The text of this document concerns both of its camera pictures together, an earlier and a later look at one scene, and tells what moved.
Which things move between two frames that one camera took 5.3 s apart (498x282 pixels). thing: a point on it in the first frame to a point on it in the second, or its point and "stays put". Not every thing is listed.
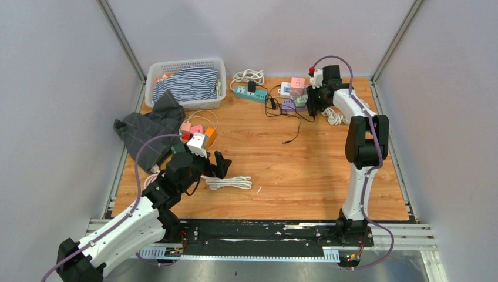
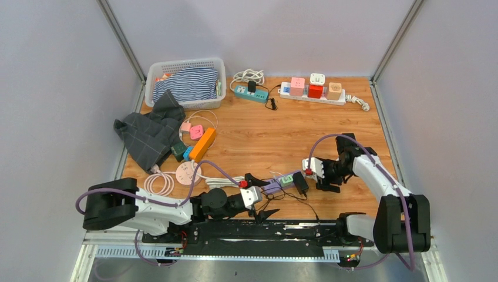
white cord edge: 242,182 stays put
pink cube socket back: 297,86 stays put
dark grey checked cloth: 165,117 stays put
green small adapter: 300,103 to 286,180
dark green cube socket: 178,147 stays put
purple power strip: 290,105 to 275,185
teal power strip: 259,96 stays put
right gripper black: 313,104 to 325,183
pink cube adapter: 198,128 stays put
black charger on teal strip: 252,86 stays put
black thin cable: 298,116 to 288,195
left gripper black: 222,165 to 252,181
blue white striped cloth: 191,83 stays put
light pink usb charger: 186,126 stays put
